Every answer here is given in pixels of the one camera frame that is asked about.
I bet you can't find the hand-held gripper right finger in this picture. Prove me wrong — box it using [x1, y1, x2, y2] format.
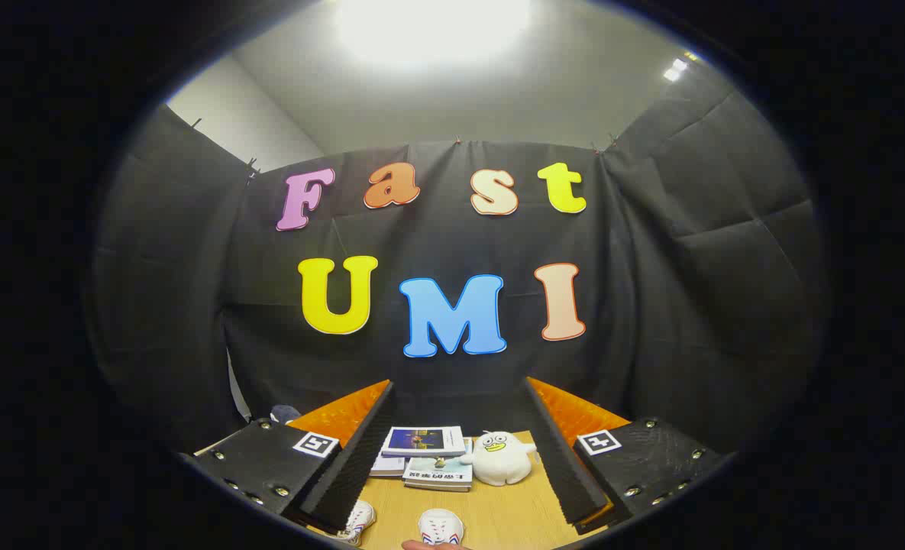
[525, 376, 732, 535]

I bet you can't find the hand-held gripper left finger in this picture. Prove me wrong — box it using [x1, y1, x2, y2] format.
[181, 380, 396, 535]

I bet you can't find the white striped canvas shoe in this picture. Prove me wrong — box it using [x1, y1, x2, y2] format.
[336, 500, 377, 547]
[419, 509, 465, 545]

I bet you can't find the plain white book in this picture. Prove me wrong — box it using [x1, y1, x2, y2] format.
[369, 453, 408, 479]

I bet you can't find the blue picture cover book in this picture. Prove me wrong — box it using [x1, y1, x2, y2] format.
[381, 426, 467, 458]

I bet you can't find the white duck plush toy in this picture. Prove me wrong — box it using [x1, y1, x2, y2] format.
[460, 430, 538, 487]

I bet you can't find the pale green cover book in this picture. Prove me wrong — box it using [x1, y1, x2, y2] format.
[403, 457, 474, 493]

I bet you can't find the large ceiling light panel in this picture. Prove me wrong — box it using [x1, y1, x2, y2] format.
[334, 0, 533, 71]

